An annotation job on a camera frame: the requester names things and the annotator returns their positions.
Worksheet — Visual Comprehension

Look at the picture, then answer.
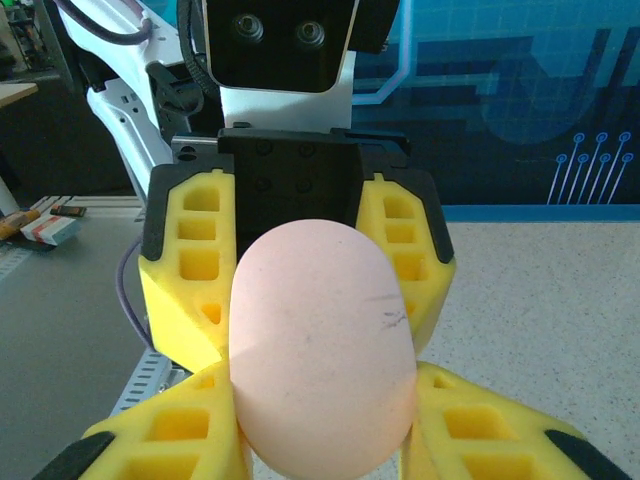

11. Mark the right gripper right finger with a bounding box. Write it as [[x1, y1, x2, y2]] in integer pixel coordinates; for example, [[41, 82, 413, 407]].
[[399, 362, 637, 480]]

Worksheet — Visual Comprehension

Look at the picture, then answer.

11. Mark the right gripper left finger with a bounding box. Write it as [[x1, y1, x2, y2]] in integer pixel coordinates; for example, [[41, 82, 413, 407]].
[[29, 360, 254, 480]]

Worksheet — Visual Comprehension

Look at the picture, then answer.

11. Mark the pink soft toy piece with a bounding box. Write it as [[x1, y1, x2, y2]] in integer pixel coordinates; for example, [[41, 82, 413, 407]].
[[227, 218, 419, 479]]

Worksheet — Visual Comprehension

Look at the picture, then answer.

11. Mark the black small box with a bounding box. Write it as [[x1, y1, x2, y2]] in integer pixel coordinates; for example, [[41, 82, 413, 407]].
[[48, 203, 87, 219]]

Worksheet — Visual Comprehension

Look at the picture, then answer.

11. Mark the white red small box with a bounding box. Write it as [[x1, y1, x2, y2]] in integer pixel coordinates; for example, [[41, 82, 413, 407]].
[[19, 215, 82, 247]]

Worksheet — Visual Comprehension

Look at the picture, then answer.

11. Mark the orange yellow small item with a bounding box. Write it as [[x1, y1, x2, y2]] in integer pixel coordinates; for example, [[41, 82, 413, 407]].
[[0, 208, 42, 240]]

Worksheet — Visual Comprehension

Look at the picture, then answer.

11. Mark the wooden table top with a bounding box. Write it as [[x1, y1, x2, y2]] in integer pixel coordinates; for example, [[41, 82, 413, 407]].
[[0, 82, 40, 108]]

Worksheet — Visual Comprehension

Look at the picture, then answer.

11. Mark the slotted grey cable duct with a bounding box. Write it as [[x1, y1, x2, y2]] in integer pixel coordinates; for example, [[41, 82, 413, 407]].
[[0, 244, 176, 419]]

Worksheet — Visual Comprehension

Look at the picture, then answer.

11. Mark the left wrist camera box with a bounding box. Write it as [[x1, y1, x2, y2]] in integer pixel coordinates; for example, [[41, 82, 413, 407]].
[[204, 0, 359, 134]]

